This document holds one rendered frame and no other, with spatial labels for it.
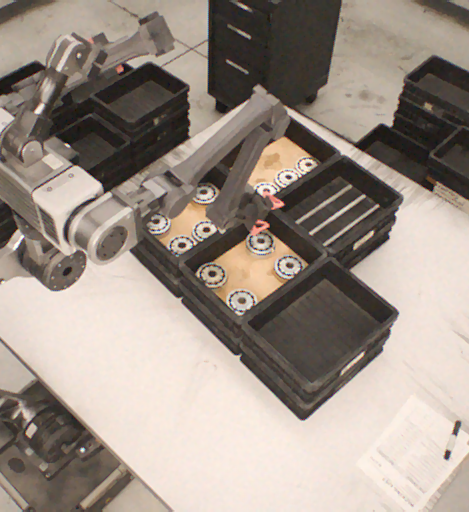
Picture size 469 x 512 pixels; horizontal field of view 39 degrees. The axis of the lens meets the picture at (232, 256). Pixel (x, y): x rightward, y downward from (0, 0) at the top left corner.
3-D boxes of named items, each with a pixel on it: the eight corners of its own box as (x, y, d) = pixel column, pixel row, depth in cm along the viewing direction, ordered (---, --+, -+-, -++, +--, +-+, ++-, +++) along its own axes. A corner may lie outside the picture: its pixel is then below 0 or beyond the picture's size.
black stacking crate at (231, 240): (237, 342, 206) (239, 322, 197) (178, 284, 219) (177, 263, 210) (323, 276, 223) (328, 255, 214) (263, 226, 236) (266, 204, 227)
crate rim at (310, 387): (310, 394, 185) (311, 390, 183) (239, 326, 198) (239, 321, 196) (400, 317, 202) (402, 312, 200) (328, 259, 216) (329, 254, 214)
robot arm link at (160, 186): (136, 187, 153) (152, 201, 151) (168, 166, 158) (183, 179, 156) (135, 210, 161) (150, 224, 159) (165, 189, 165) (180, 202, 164)
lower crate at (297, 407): (302, 425, 201) (307, 408, 191) (236, 360, 214) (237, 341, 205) (385, 351, 218) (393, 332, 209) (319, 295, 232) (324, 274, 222)
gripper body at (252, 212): (245, 217, 215) (227, 216, 211) (260, 194, 209) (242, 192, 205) (253, 231, 212) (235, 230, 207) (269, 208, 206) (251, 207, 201)
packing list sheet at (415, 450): (418, 522, 184) (419, 522, 183) (352, 467, 193) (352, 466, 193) (477, 441, 200) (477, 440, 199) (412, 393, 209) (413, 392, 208)
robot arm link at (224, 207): (252, 96, 173) (282, 120, 170) (264, 93, 177) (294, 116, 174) (198, 215, 200) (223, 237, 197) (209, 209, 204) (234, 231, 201)
